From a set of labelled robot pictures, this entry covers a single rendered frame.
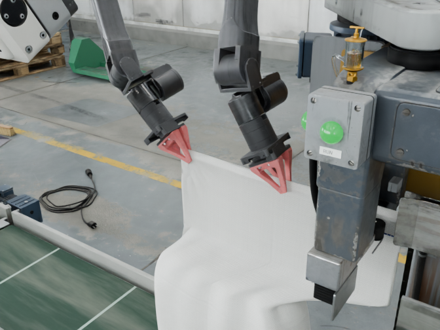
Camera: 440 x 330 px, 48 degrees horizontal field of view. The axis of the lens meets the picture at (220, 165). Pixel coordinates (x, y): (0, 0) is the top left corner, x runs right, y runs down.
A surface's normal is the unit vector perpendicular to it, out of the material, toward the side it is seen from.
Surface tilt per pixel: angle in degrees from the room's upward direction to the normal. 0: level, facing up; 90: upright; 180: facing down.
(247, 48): 77
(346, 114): 90
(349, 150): 90
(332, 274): 90
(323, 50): 90
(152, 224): 0
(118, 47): 53
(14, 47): 116
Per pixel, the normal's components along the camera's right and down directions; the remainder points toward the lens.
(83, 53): 0.79, 0.00
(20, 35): 0.82, 0.24
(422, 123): -0.57, 0.36
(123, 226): -0.01, -0.90
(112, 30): 0.29, -0.37
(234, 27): -0.70, -0.03
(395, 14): -1.00, 0.04
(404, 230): -0.34, 0.40
